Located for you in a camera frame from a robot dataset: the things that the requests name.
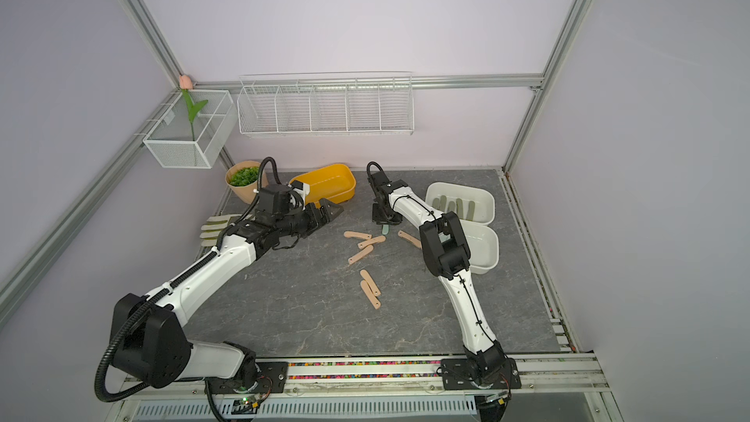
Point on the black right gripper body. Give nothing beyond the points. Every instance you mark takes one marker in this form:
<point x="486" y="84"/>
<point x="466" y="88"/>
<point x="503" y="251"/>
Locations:
<point x="383" y="215"/>

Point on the white basin with knives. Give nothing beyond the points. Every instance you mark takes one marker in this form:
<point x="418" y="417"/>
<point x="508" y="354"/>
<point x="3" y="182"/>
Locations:
<point x="485" y="201"/>

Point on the yellow plastic basin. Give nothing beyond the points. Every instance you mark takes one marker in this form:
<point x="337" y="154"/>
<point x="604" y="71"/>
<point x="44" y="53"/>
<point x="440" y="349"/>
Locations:
<point x="335" y="183"/>

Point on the small white mesh basket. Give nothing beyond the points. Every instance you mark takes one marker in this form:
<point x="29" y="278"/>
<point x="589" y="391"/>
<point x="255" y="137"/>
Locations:
<point x="169" y="140"/>

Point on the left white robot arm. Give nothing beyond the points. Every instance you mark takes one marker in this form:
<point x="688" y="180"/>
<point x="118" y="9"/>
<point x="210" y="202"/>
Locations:
<point x="148" y="347"/>

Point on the peach knife top left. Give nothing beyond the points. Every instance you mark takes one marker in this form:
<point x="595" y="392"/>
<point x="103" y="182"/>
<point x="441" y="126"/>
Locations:
<point x="357" y="235"/>

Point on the peach knife bottom of pile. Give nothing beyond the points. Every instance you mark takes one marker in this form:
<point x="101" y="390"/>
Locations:
<point x="369" y="293"/>

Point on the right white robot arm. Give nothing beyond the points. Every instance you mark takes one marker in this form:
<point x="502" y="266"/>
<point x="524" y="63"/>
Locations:
<point x="447" y="253"/>

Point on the green artificial plant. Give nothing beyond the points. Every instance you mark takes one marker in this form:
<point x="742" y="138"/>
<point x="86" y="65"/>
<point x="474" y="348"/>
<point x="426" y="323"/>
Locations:
<point x="244" y="177"/>

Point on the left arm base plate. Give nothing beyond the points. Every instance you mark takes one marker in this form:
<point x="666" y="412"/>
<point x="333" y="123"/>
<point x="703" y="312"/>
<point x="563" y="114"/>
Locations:
<point x="265" y="377"/>

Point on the peach knife top right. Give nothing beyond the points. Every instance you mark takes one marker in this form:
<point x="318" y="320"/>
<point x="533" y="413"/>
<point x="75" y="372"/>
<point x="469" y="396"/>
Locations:
<point x="411" y="239"/>

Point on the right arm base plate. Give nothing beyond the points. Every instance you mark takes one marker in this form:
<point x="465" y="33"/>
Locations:
<point x="465" y="374"/>

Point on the peach knife lower middle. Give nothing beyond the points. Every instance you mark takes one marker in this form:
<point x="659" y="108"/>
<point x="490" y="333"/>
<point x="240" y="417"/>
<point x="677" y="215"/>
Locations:
<point x="366" y="276"/>

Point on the beige green work glove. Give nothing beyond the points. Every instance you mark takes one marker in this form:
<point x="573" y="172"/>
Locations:
<point x="209" y="232"/>

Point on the artificial pink tulip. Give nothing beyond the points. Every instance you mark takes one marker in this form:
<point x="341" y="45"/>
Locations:
<point x="193" y="107"/>

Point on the white wire wall shelf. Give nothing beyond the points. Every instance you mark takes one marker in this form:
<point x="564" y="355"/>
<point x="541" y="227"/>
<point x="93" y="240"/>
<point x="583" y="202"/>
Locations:
<point x="325" y="103"/>

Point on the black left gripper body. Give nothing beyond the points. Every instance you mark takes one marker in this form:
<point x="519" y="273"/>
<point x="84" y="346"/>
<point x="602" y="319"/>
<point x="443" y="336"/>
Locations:
<point x="304" y="222"/>

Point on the peach plastic plant pot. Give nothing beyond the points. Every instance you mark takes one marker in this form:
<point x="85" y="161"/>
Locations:
<point x="246" y="194"/>

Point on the peach knife upright middle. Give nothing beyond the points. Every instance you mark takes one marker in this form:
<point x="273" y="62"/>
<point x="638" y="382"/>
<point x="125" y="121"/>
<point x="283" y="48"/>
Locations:
<point x="361" y="254"/>

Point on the peach knife top centre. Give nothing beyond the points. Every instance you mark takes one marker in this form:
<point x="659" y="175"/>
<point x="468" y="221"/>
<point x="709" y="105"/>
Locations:
<point x="371" y="241"/>

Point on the olive knife top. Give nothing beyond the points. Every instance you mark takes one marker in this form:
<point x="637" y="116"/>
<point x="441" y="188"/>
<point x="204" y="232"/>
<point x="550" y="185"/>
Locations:
<point x="471" y="210"/>

